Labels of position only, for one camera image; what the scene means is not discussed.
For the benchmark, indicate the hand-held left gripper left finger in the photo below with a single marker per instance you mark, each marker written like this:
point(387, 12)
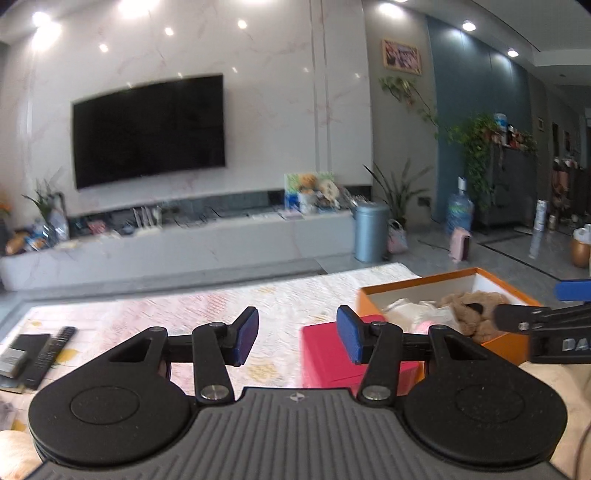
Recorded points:
point(244, 337)

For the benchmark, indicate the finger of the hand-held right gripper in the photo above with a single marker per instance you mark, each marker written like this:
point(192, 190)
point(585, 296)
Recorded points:
point(575, 290)
point(540, 319)

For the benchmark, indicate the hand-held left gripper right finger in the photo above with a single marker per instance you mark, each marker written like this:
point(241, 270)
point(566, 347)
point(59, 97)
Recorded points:
point(348, 334)

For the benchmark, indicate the orange cardboard box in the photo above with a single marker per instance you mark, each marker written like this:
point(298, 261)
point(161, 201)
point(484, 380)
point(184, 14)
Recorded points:
point(508, 346)

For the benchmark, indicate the cream knit towel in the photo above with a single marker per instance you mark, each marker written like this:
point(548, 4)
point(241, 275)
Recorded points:
point(399, 309)

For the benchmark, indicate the brown plush toy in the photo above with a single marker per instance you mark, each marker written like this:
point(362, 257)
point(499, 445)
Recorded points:
point(466, 314)

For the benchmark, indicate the pink white crochet piece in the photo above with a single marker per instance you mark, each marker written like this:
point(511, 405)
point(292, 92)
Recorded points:
point(422, 326)

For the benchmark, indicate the white cloth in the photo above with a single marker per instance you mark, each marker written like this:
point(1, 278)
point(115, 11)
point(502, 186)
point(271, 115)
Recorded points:
point(436, 316)

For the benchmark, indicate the red storage box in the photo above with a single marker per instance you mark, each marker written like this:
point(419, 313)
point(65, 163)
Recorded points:
point(318, 355)

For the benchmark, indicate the gold vase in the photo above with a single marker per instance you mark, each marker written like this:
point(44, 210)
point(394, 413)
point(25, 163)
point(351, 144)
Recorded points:
point(581, 254)

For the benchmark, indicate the cream dotted cloth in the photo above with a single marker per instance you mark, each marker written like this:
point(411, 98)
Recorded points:
point(554, 392)

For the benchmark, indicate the tall white package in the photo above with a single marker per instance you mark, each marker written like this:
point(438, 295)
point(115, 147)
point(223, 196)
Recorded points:
point(538, 226)

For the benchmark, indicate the dark shelf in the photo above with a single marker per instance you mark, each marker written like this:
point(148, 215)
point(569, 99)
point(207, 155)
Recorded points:
point(572, 194)

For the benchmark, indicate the blue trash can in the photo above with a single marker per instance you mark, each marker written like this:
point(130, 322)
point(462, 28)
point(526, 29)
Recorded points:
point(371, 233)

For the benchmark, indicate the marble television console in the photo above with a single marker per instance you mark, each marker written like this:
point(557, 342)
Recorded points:
point(184, 249)

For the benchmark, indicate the woven handbag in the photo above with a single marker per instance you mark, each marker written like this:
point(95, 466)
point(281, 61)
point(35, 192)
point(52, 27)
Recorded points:
point(398, 240)

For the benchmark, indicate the pink heater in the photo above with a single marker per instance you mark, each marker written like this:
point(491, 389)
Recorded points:
point(459, 244)

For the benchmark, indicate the dark cabinet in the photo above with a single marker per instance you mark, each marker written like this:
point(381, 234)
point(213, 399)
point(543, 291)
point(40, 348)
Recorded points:
point(517, 189)

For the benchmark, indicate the blue water jug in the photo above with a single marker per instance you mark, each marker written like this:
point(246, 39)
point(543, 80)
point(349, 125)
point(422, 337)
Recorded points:
point(459, 212)

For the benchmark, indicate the round pale sign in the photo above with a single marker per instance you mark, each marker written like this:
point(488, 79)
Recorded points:
point(328, 193)

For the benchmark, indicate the teddy bear bouquet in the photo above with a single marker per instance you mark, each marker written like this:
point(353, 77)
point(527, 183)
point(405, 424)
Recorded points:
point(308, 194)

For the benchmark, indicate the long leaf potted plant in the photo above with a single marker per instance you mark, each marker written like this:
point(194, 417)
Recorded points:
point(399, 194)

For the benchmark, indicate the green picture board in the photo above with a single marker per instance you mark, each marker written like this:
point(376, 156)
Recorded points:
point(291, 194)

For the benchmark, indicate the white router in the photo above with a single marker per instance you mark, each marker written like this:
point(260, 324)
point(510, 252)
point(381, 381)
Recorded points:
point(147, 221)

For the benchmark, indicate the green vine plant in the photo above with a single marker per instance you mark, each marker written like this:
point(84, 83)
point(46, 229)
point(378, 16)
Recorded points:
point(475, 143)

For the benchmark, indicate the black remote control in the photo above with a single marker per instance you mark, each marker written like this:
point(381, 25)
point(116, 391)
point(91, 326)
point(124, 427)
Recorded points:
point(48, 355)

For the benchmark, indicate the black book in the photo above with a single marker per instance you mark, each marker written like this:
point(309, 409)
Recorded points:
point(30, 341)

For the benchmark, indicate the black television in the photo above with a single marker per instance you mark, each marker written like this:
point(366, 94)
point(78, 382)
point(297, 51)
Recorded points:
point(147, 134)

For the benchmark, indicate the small grey box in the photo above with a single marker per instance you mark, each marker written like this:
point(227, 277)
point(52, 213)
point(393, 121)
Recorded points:
point(14, 362)

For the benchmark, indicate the leafy plant in glass vase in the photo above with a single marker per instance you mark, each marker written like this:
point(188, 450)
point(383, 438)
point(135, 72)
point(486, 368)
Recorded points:
point(46, 207)

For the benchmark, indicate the golden brown ornament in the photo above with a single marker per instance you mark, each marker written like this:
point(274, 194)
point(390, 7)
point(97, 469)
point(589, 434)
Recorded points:
point(17, 243)

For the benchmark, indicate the ceiling spotlight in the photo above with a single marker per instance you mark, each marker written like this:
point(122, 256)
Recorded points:
point(512, 53)
point(468, 25)

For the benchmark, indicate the hanging vine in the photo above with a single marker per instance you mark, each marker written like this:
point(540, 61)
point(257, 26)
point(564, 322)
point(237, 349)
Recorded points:
point(404, 90)

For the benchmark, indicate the dried flowers in dark vase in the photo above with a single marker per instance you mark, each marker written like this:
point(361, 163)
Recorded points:
point(3, 212)

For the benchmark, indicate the framed picture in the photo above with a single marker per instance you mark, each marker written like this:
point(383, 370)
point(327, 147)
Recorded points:
point(401, 56)

